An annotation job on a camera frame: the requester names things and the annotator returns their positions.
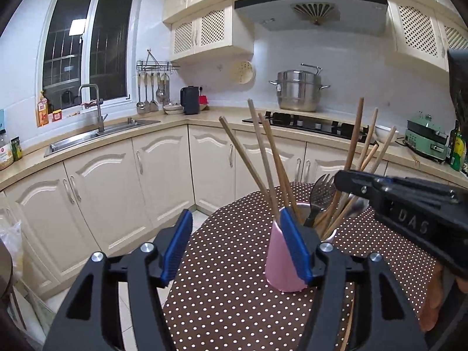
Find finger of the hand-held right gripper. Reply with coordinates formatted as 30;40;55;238
378;175;452;191
333;170;460;207

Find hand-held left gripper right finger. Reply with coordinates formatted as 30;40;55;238
280;208;428;351

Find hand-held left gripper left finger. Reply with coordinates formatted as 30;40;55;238
43;209;194;351

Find pink cup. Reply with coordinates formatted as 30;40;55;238
264;202;339;293

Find steel spoon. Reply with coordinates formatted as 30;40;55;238
338;195;371;221

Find person's right hand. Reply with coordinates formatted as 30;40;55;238
420;261;457;333

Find white bowl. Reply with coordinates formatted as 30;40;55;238
375;124;401;144

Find green countertop appliance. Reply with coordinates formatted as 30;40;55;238
404;111;450;162

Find brown polka dot tablecloth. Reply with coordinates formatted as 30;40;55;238
163;182;445;351

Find black gas hob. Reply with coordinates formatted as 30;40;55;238
242;111;378;144

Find cream base cabinets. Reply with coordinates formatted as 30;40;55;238
0;124;468;300

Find steel steamer pot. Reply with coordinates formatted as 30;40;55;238
269;64;331;113

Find beige kitchen countertop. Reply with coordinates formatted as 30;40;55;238
0;105;468;191

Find steel kitchen sink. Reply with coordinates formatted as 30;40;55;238
44;117;161;158

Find black electric kettle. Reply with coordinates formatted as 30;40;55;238
180;86;200;115

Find steel kitchen faucet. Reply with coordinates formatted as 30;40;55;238
78;84;109;133

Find clear plastic bag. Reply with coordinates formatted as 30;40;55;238
0;204;25;264

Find steel range hood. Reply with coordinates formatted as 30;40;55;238
234;0;388;37

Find orange dish soap bottle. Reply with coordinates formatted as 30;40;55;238
37;91;50;127

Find clear grain jar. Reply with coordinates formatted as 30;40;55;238
0;130;15;171

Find kitchen window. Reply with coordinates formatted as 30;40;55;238
41;0;137;111

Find cream lattice wall cabinet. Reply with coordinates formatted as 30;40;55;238
169;5;255;63
386;0;468;73

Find round pale yellow wall plate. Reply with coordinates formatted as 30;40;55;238
229;60;257;86

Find wire wall utensil rack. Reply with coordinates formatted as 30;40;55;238
136;48;181;74

